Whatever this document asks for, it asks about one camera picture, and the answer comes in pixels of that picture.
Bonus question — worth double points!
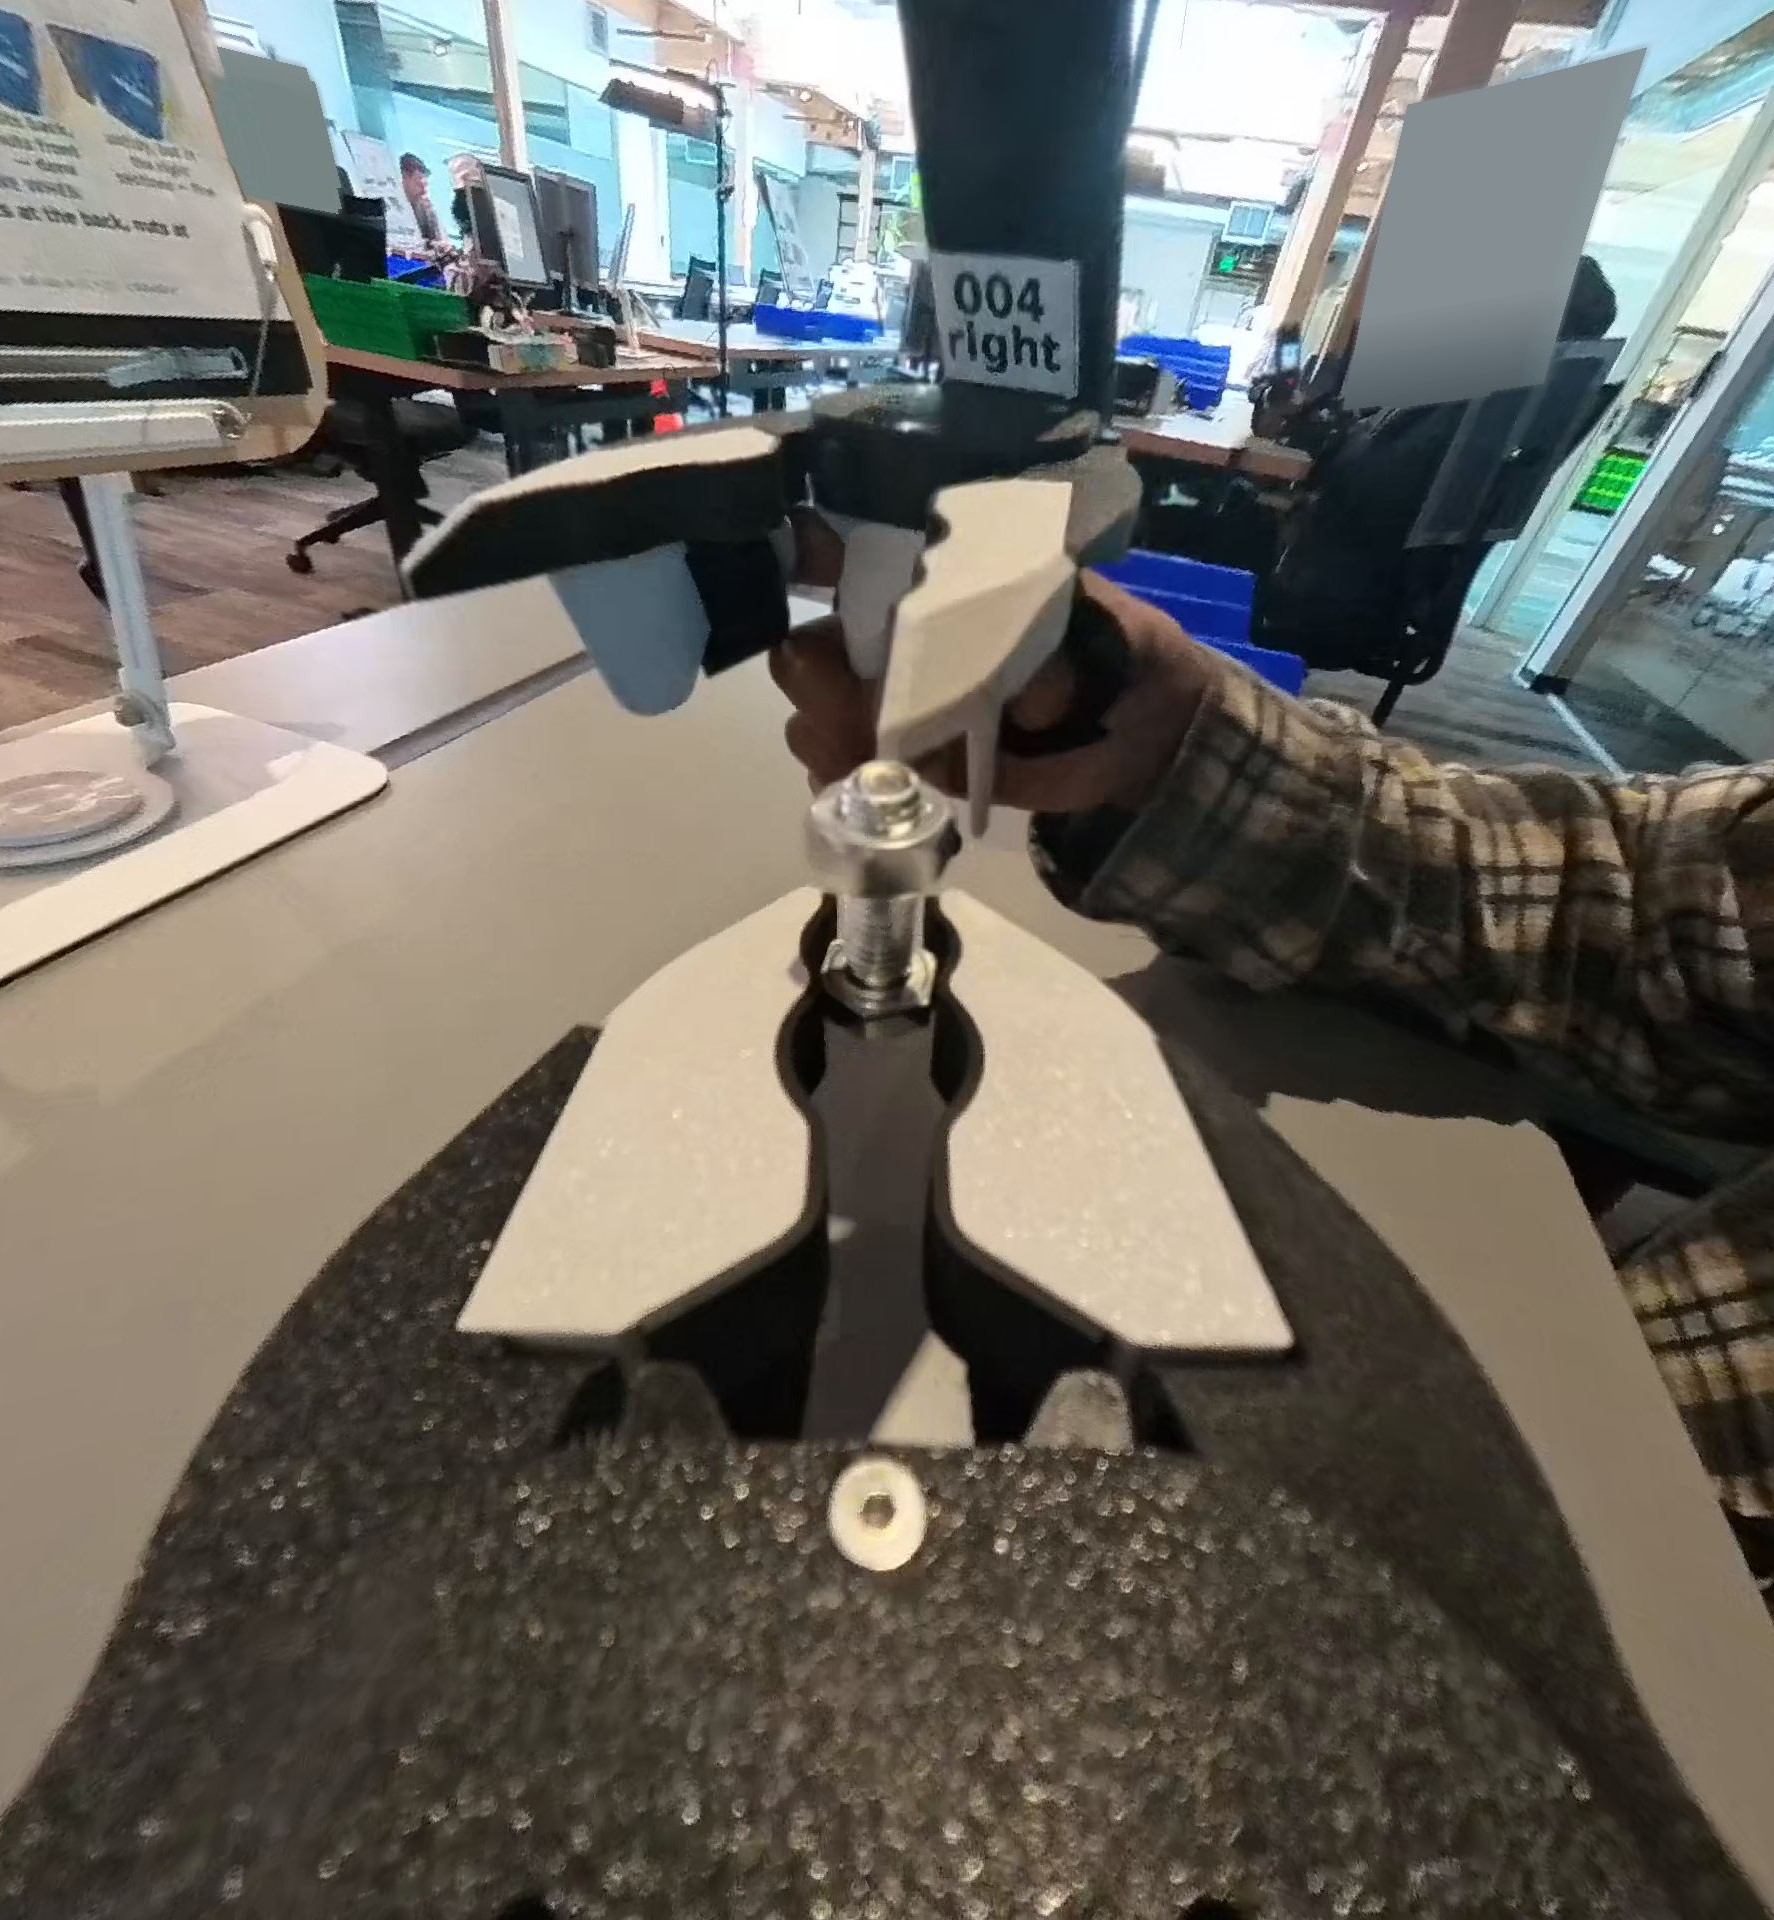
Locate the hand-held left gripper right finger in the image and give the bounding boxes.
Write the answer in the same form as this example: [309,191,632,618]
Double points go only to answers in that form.
[930,897,1298,1369]

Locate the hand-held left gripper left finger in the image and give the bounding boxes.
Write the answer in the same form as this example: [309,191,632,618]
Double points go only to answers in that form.
[456,880,832,1359]

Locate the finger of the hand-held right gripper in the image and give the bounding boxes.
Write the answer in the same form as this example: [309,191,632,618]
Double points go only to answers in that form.
[399,431,817,609]
[835,481,1087,842]

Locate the silver hex bolt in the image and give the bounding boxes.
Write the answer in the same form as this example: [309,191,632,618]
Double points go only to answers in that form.
[804,763,964,1000]

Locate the person's right forearm plaid sleeve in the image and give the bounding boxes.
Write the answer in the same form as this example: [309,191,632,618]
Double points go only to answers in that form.
[1029,660,1774,1097]

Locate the person's right hand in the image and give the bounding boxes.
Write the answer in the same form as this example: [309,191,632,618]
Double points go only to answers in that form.
[766,574,1223,821]

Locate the wooden desk with black legs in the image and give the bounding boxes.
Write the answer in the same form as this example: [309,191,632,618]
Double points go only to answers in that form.
[321,315,724,452]

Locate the black computer monitor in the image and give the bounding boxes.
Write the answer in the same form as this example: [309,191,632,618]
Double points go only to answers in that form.
[532,170,605,297]

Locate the green plastic bins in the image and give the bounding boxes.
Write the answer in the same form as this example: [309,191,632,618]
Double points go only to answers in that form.
[302,273,472,357]

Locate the monitor showing white page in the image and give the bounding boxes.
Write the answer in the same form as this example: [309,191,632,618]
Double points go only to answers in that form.
[465,162,548,290]

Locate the blue plastic bins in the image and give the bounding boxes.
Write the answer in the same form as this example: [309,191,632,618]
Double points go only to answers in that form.
[1121,338,1235,411]

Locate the black tripod light stand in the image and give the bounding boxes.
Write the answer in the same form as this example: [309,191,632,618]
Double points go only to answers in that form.
[599,75,746,421]

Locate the white document stand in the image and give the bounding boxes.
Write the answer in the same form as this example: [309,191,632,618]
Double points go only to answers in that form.
[0,0,390,1014]

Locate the printed instruction sheet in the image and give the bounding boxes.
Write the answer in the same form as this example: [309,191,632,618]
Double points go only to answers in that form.
[0,0,265,323]

